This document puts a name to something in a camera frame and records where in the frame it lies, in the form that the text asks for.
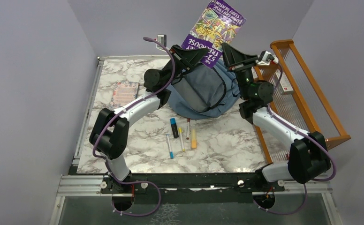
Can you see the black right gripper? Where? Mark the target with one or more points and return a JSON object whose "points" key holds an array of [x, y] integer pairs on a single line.
{"points": [[236, 61]]}

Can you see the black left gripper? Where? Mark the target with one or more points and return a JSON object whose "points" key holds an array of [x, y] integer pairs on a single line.
{"points": [[186, 58]]}

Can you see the blue student backpack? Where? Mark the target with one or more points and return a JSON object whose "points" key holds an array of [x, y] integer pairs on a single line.
{"points": [[204, 93]]}

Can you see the purple activity book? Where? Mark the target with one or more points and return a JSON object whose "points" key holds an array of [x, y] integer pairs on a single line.
{"points": [[218, 24]]}

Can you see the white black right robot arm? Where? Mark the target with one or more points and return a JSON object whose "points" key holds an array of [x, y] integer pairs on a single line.
{"points": [[308, 154]]}

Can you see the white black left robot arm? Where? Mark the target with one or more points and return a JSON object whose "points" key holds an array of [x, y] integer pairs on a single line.
{"points": [[109, 135]]}

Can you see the white red small box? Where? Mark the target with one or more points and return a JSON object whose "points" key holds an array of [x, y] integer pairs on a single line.
{"points": [[284, 87]]}

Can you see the black blue highlighter marker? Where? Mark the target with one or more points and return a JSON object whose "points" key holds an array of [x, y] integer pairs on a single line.
{"points": [[174, 128]]}

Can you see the yellow capped white pen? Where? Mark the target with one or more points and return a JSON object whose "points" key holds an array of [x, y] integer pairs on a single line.
{"points": [[181, 139]]}

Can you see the orange highlighter marker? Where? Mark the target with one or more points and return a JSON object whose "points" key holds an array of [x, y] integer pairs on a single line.
{"points": [[193, 138]]}

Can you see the red capped white pen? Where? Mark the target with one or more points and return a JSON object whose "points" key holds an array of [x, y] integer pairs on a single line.
{"points": [[188, 129]]}

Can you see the blue capped white pen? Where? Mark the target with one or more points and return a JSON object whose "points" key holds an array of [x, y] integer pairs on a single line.
{"points": [[169, 145]]}

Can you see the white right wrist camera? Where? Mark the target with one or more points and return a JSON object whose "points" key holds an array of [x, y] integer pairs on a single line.
{"points": [[265, 58]]}

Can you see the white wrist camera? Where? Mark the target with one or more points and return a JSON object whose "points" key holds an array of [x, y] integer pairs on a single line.
{"points": [[162, 39], [265, 58]]}

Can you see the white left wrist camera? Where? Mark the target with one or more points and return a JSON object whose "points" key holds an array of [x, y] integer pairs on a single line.
{"points": [[162, 39]]}

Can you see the wooden wire rack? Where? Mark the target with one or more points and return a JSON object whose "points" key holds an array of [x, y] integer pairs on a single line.
{"points": [[305, 106]]}

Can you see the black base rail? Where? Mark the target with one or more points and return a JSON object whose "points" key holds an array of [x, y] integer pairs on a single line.
{"points": [[187, 188]]}

